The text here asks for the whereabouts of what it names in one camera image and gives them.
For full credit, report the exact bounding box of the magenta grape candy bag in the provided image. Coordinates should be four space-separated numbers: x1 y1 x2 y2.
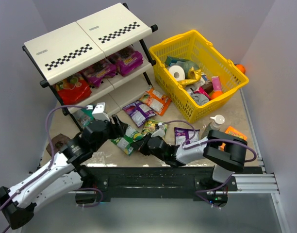
107 45 143 77

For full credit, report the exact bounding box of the purple candy bag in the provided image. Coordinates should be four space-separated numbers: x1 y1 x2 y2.
123 100 157 127
174 127 200 145

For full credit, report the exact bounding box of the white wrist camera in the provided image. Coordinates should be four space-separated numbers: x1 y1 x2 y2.
86 102 110 121
151 122 166 137

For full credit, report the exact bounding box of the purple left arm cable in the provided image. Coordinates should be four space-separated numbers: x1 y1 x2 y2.
0 104 93 231

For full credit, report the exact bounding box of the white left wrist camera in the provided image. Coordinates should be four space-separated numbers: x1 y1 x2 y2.
86 102 110 121

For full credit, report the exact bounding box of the teal candy bag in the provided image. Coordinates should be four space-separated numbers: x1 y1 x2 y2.
73 109 94 128

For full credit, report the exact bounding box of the orange ball behind basket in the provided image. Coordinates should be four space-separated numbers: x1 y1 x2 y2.
235 64 246 74

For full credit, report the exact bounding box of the white toilet paper roll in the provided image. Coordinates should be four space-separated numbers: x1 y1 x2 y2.
167 65 185 81

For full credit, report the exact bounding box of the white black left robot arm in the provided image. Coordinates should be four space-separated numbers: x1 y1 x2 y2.
0 115 128 230

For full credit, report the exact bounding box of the green brown round tin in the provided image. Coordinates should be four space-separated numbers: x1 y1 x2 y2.
51 133 70 154

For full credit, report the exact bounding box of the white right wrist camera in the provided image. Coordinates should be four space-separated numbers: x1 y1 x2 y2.
151 122 166 137

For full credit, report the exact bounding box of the orange fruit in basket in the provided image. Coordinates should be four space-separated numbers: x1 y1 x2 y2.
211 91 223 100

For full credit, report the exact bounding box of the pink box in basket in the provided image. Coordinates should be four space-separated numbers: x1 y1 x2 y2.
211 76 222 92

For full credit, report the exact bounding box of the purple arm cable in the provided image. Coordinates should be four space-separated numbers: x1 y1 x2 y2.
160 120 257 207
0 104 93 231

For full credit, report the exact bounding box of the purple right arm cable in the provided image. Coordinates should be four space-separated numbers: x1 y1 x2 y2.
160 120 257 207

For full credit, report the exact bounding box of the green fruit candy bag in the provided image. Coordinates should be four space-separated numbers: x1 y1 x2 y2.
141 119 167 136

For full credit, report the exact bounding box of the yellow plastic shopping basket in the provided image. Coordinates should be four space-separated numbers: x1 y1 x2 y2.
149 30 249 123

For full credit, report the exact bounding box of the red fruit candy bag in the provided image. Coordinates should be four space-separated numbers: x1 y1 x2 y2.
53 73 92 105

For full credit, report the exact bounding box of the clear pump soap bottle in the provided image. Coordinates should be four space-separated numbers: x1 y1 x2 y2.
201 115 225 138

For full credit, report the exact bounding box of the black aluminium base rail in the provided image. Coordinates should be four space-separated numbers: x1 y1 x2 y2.
76 166 280 206

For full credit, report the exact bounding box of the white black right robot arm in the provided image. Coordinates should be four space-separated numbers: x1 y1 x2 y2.
131 130 248 183

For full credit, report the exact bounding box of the cream black tiered shelf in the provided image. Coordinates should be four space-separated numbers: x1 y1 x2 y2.
22 2 158 133

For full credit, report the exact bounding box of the orange candy bag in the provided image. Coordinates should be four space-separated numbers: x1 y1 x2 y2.
139 86 171 116

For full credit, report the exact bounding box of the green lime candy bag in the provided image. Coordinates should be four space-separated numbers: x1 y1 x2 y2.
111 126 143 156

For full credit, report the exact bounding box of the gold foil bag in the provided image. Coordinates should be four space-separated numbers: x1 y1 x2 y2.
178 67 202 85

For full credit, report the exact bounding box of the orange sponge box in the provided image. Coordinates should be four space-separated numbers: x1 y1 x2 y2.
225 126 247 140

